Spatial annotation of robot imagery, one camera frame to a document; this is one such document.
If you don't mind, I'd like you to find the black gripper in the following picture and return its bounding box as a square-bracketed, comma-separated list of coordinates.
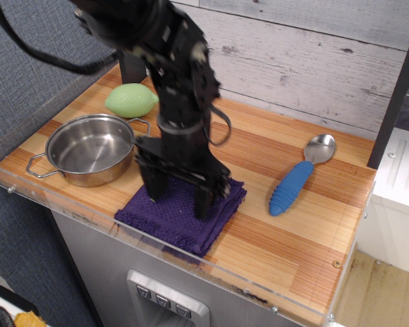
[136, 126, 230, 219]

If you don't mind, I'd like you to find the black vertical post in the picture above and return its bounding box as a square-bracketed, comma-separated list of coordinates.
[367, 48, 409, 169]

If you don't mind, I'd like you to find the silver toy fridge cabinet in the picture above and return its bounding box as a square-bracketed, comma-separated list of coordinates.
[49, 208, 314, 327]

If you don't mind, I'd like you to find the purple cloth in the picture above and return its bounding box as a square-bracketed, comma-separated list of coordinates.
[115, 178, 247, 258]

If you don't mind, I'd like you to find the grey dispenser button panel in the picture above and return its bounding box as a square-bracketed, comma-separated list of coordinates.
[127, 269, 211, 326]

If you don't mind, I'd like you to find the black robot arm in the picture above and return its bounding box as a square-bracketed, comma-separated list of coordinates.
[76, 1, 230, 219]

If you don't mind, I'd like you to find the white aluminium rail box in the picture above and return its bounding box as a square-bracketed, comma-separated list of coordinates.
[356, 128, 409, 272]

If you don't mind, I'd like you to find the black arm base post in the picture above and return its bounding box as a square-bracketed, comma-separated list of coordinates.
[119, 54, 147, 84]

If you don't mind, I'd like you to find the clear acrylic table guard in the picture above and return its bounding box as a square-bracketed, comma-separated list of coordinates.
[0, 67, 375, 326]

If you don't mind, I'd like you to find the blue handled metal spoon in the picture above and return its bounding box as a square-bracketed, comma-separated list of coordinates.
[269, 134, 336, 217]

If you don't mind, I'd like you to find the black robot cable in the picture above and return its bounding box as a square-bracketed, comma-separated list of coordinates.
[0, 0, 120, 75]

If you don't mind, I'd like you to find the silver pot with handles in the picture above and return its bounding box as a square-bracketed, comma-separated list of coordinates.
[26, 114, 151, 187]

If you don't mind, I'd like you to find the yellow object bottom corner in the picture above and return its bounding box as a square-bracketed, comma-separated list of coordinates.
[14, 311, 47, 327]

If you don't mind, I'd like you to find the green plastic lemon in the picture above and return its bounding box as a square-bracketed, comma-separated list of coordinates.
[105, 83, 159, 119]

